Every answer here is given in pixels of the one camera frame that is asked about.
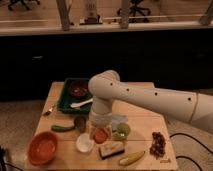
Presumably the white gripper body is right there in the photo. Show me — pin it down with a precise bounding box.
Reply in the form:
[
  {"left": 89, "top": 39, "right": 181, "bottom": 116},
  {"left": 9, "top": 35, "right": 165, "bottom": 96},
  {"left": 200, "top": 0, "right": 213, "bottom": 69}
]
[{"left": 89, "top": 115, "right": 112, "bottom": 138}]

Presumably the orange red apple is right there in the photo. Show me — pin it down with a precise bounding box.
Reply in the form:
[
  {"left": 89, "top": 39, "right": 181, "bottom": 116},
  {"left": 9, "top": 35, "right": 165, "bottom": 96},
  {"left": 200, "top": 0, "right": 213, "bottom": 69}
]
[{"left": 94, "top": 129, "right": 108, "bottom": 144}]

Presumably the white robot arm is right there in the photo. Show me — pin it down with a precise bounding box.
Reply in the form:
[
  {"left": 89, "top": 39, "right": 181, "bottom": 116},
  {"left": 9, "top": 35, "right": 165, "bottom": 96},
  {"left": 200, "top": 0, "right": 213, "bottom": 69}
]
[{"left": 88, "top": 70, "right": 213, "bottom": 134}]

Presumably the small metal cup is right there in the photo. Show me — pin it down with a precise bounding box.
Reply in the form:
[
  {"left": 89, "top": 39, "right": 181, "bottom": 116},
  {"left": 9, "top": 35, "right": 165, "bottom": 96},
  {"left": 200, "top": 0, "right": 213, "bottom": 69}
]
[{"left": 74, "top": 116, "right": 86, "bottom": 133}]

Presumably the white paper cup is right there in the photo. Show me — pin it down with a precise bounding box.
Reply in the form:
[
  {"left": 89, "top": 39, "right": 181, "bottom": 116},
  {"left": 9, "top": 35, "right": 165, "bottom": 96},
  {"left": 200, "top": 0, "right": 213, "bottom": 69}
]
[{"left": 76, "top": 133, "right": 94, "bottom": 153}]

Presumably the blue grey cloth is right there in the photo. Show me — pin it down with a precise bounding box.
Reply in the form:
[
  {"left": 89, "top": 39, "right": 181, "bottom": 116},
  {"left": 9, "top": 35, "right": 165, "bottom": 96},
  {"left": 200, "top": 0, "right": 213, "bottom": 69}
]
[{"left": 111, "top": 114, "right": 128, "bottom": 131}]

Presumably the white plastic spoon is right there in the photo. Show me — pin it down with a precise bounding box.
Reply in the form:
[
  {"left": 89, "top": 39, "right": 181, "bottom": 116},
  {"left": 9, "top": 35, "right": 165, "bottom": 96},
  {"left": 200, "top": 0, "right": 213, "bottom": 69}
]
[{"left": 70, "top": 98, "right": 93, "bottom": 109}]

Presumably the green plastic tray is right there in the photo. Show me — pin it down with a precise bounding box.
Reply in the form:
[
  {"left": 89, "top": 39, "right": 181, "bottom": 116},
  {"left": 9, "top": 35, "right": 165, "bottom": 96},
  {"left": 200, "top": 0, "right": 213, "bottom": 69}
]
[{"left": 57, "top": 78, "right": 92, "bottom": 115}]

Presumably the dark red bowl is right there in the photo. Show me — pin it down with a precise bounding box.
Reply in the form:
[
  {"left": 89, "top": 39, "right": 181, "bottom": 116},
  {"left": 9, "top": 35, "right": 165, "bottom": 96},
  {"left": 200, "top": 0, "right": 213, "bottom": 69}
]
[{"left": 68, "top": 80, "right": 88, "bottom": 98}]

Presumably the green cucumber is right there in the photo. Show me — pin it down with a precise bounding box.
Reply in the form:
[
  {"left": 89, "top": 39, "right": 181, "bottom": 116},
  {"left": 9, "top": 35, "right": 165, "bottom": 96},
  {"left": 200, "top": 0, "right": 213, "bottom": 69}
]
[{"left": 51, "top": 125, "right": 75, "bottom": 132}]

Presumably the yellow banana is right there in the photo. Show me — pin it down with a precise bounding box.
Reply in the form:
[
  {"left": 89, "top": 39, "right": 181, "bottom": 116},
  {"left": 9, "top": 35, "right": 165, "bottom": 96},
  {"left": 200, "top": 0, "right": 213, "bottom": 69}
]
[{"left": 119, "top": 151, "right": 145, "bottom": 166}]

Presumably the orange plastic bowl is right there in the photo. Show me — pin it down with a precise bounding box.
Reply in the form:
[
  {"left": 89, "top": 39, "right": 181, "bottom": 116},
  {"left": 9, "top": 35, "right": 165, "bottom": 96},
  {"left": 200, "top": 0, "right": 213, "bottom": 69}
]
[{"left": 27, "top": 131, "right": 58, "bottom": 166}]

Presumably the bunch of dark grapes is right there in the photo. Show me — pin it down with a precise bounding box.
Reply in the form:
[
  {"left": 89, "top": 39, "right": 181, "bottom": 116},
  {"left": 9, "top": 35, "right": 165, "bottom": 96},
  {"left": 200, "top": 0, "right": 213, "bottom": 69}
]
[{"left": 149, "top": 132, "right": 166, "bottom": 159}]

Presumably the black office chair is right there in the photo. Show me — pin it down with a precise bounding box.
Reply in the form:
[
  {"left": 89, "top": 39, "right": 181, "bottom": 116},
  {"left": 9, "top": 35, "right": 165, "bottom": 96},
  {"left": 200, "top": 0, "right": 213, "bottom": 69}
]
[
  {"left": 7, "top": 0, "right": 41, "bottom": 11},
  {"left": 116, "top": 0, "right": 153, "bottom": 24}
]

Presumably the black office chair left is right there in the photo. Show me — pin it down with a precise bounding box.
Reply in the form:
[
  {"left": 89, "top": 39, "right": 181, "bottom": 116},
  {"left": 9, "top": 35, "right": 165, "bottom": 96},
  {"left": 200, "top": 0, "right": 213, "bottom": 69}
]
[{"left": 7, "top": 0, "right": 41, "bottom": 11}]

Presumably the black cable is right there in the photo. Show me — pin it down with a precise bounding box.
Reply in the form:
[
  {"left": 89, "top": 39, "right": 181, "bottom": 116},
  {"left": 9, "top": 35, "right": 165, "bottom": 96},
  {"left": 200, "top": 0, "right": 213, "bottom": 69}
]
[{"left": 169, "top": 132, "right": 213, "bottom": 171}]

